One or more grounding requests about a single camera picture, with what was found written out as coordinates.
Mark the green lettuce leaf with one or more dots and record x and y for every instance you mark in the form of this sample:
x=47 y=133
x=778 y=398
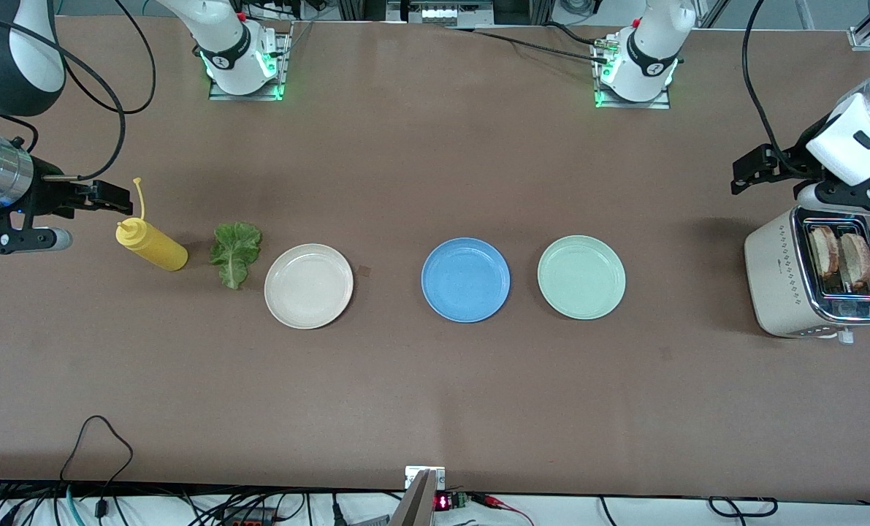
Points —
x=234 y=248

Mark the beige round plate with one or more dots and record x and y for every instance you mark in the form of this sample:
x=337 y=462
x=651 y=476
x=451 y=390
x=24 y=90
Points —
x=308 y=286

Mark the aluminium table corner bracket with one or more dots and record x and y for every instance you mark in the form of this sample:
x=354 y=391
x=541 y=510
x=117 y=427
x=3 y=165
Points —
x=862 y=38

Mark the blue round plate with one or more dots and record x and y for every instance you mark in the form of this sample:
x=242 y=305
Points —
x=465 y=280

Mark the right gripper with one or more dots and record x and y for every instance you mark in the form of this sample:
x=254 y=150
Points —
x=44 y=198

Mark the small red display board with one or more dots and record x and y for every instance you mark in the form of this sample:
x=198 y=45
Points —
x=443 y=502

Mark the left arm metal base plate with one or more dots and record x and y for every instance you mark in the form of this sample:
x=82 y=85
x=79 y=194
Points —
x=632 y=105

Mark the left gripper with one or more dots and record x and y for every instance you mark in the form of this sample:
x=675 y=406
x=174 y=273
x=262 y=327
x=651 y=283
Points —
x=791 y=160

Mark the yellow mustard squeeze bottle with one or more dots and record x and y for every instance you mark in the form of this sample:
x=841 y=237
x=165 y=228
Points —
x=157 y=252

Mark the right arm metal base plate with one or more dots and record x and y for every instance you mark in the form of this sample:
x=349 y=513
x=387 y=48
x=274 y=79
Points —
x=245 y=96

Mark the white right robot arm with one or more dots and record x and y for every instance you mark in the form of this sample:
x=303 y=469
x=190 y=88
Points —
x=237 y=66

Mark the cream and chrome toaster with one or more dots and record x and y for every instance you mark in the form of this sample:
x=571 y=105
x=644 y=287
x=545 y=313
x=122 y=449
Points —
x=778 y=277

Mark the white pole bracket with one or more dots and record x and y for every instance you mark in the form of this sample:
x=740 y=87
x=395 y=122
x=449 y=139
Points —
x=410 y=475

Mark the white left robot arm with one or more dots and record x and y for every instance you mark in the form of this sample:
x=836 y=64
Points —
x=646 y=66

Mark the pale green round plate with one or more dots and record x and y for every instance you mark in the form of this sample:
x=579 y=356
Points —
x=581 y=277

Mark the toasted bread slice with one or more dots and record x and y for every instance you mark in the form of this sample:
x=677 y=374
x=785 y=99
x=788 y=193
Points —
x=824 y=252
x=857 y=259

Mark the orange power strip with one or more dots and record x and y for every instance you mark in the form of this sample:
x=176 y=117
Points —
x=248 y=520

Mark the grey metal camera pole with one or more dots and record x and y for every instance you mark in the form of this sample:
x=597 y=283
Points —
x=416 y=504

